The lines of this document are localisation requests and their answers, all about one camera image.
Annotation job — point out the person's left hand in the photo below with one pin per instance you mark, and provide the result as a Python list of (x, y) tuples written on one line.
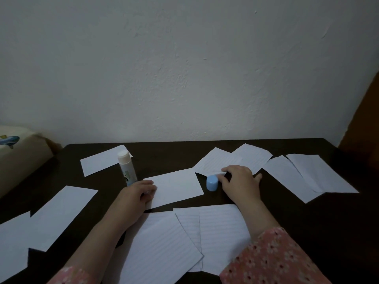
[(130, 204)]

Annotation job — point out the blue glue stick cap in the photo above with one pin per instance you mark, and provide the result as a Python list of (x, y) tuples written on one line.
[(211, 183)]

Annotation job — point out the white paper sheets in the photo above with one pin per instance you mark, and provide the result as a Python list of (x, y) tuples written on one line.
[(100, 162)]

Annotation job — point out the brown wooden furniture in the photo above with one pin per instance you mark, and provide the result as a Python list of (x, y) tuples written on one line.
[(364, 130)]

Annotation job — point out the person's right forearm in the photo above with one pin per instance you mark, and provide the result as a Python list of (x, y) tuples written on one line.
[(266, 251)]

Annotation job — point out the person's left forearm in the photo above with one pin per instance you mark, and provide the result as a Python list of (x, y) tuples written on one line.
[(91, 248)]

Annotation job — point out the white panda print glue stick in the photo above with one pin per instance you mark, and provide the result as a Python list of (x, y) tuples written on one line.
[(127, 168)]

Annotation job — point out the person's right hand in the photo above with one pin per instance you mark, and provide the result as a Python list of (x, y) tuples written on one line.
[(244, 186)]

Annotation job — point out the beige mattress with whale print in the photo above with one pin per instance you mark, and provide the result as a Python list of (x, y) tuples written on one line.
[(20, 165)]

